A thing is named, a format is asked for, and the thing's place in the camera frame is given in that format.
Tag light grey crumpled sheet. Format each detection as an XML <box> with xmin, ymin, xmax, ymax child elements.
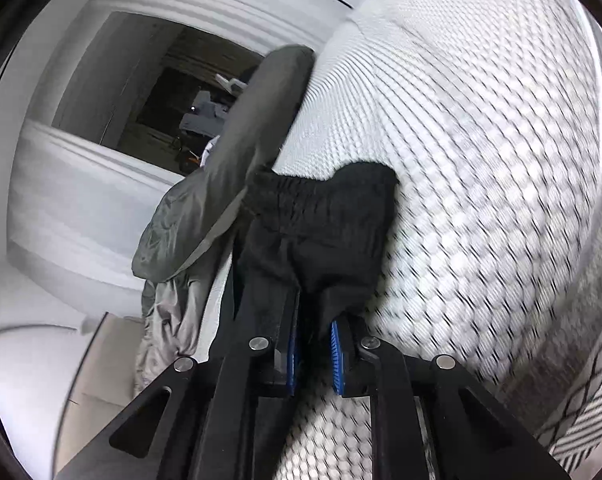
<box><xmin>132</xmin><ymin>272</ymin><xmax>216</xmax><ymax>398</ymax></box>

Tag dark grey duvet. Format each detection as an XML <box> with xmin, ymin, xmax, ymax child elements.
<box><xmin>132</xmin><ymin>44</ymin><xmax>316</xmax><ymax>282</ymax></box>

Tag hanging light shirt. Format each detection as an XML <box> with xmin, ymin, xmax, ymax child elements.
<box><xmin>181</xmin><ymin>92</ymin><xmax>232</xmax><ymax>136</ymax></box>

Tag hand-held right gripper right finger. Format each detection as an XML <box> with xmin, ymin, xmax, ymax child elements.
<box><xmin>330</xmin><ymin>319</ymin><xmax>574</xmax><ymax>480</ymax></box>

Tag black pants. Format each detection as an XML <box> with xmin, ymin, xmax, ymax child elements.
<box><xmin>216</xmin><ymin>161</ymin><xmax>400</xmax><ymax>361</ymax></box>

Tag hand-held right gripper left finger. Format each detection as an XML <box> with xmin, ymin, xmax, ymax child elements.
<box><xmin>108</xmin><ymin>287</ymin><xmax>302</xmax><ymax>480</ymax></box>

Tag striped white bedding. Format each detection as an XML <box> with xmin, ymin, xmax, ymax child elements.
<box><xmin>199</xmin><ymin>137</ymin><xmax>219</xmax><ymax>168</ymax></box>

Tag white curtain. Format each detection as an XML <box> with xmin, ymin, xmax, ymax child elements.
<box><xmin>96</xmin><ymin>0</ymin><xmax>382</xmax><ymax>56</ymax></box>
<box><xmin>6</xmin><ymin>120</ymin><xmax>192</xmax><ymax>311</ymax></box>

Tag beige upholstered headboard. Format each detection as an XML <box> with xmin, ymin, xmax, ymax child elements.
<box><xmin>53</xmin><ymin>310</ymin><xmax>149</xmax><ymax>478</ymax></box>

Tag white garment steamer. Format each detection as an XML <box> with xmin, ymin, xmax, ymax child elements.
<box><xmin>215</xmin><ymin>72</ymin><xmax>249</xmax><ymax>95</ymax></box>

